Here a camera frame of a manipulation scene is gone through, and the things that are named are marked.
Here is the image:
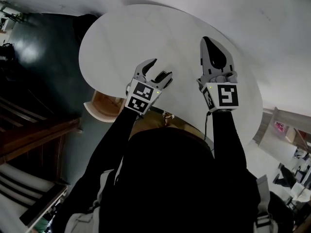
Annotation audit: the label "dark wooden staircase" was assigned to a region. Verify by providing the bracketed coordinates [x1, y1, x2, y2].
[0, 95, 81, 183]

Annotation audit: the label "white round table top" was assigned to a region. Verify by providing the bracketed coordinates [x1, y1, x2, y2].
[78, 3, 264, 152]

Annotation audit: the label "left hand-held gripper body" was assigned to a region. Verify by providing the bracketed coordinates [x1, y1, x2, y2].
[124, 73, 163, 116]

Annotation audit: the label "person's right forearm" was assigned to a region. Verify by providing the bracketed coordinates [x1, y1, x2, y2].
[212, 109, 250, 174]

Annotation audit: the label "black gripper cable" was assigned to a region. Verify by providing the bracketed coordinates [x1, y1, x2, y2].
[203, 110, 212, 142]

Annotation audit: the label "person's left forearm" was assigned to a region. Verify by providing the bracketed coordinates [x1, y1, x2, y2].
[82, 106, 139, 186]

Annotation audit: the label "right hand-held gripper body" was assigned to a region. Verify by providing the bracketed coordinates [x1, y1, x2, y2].
[196, 70, 240, 113]

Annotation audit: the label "grey wooden cabinet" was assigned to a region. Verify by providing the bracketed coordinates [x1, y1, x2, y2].
[252, 107, 311, 155]

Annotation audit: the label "wooden drawer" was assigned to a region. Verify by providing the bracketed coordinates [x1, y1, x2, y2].
[83, 90, 125, 123]

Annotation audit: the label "black chair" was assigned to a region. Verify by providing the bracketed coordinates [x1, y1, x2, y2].
[273, 164, 298, 189]

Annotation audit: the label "person's black top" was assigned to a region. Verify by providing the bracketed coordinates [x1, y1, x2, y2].
[57, 127, 296, 233]

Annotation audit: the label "person's brown trousers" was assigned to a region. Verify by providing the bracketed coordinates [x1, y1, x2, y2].
[132, 111, 205, 140]

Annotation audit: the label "white striped bench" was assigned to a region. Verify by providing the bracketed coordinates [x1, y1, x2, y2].
[0, 163, 68, 233]

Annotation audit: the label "cluttered white shelf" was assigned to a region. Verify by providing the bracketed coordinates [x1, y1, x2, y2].
[0, 0, 25, 33]

